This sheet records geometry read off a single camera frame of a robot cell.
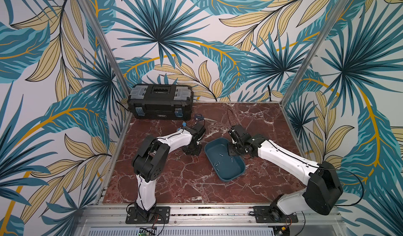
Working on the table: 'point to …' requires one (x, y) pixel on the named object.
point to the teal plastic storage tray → (225, 167)
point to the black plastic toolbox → (161, 101)
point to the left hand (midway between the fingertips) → (192, 154)
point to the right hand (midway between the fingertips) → (230, 149)
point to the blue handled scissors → (199, 117)
